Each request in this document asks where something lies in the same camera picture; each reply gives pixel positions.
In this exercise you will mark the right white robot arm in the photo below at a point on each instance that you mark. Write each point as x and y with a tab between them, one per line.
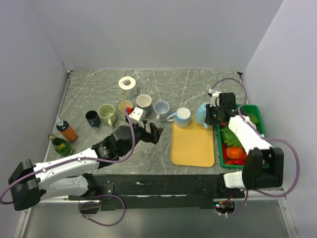
264	164

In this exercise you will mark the red toy pepper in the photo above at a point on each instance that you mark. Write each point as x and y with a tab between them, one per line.
228	161

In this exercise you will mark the light green mug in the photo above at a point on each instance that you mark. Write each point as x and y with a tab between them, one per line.
107	114

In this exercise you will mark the green toy cabbage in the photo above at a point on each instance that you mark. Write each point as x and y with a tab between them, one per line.
229	138

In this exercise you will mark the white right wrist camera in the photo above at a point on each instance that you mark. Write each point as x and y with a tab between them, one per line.
214	95

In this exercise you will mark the small grey cup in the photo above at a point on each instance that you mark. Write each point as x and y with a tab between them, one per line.
161	108

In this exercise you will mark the light blue white mug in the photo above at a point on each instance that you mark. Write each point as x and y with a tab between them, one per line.
181	117

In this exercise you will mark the dark blue mug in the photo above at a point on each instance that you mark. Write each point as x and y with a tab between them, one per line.
93	119

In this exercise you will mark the green toy vegetable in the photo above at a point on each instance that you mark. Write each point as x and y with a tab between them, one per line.
253	118

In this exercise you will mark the cream mug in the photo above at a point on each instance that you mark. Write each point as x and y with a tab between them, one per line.
124	105

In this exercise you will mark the light blue faceted mug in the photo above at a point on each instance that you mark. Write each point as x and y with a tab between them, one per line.
200	116

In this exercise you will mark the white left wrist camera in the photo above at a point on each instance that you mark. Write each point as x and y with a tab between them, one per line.
136	115

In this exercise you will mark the yellow tray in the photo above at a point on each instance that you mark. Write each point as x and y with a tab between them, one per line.
192	146

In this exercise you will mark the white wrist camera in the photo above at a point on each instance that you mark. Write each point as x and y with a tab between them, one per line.
214	95
136	115

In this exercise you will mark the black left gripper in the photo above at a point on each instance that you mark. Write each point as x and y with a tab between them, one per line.
154	136

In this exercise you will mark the green plastic bin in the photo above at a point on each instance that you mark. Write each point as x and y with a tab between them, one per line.
246	109

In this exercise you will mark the grey blue mug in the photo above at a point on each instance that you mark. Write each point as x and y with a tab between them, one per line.
145	102

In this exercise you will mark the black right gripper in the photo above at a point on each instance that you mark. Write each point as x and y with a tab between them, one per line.
208	119

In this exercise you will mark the white paper towel roll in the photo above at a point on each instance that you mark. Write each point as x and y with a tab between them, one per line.
128	87

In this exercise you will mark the green bottle gold cap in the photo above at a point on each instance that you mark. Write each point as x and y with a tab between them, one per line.
61	146

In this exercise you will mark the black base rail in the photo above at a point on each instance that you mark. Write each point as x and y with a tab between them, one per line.
159	191

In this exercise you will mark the orange juice bottle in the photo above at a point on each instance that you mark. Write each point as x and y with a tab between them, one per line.
66	130

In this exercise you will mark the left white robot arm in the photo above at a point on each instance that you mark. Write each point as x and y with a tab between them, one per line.
30	183

